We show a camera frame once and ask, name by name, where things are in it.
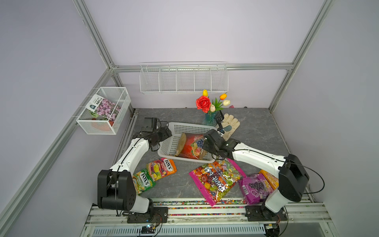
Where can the white plastic perforated basket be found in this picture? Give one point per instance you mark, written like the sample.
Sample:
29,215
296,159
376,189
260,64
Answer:
168,147

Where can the gold red candy bag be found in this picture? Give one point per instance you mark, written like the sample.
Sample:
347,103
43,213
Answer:
190,146

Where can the white wire side basket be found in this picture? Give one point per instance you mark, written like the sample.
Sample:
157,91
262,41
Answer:
99,126

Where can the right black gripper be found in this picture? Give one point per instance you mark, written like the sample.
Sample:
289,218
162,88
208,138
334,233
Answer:
205,147

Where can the pink fruit ball candy bag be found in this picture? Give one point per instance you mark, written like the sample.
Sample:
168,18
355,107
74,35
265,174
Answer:
214,180

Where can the purple candy bag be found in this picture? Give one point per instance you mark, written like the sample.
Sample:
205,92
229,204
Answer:
255,188

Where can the beige work glove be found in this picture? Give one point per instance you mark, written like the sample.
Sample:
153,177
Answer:
229,125

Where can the orange Fox's candy bag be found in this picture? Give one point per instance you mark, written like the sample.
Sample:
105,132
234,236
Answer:
161,168

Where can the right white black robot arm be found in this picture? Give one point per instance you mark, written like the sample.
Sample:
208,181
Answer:
291,175

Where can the yellow orange candy bag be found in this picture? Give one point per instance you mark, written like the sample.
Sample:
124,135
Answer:
272,180

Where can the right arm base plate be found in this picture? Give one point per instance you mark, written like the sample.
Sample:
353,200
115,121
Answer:
265,214

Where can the white wire wall shelf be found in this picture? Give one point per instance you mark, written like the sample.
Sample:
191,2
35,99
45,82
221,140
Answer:
184,77

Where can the aluminium front rail frame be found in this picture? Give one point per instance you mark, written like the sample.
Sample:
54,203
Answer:
232,217

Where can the flower seed packet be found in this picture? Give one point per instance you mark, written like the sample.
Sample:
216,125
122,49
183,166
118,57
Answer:
99,106

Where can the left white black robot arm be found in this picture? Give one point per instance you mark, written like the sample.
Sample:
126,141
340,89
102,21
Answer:
115,188

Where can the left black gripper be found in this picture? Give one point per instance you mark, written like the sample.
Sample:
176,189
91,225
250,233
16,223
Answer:
164,135

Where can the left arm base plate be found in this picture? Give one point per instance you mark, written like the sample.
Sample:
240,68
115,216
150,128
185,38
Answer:
148,214

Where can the artificial flower bouquet in vase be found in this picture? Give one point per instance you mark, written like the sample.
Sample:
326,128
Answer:
211,108

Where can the green Fox's candy bag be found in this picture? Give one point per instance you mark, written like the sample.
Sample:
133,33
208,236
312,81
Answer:
143,181

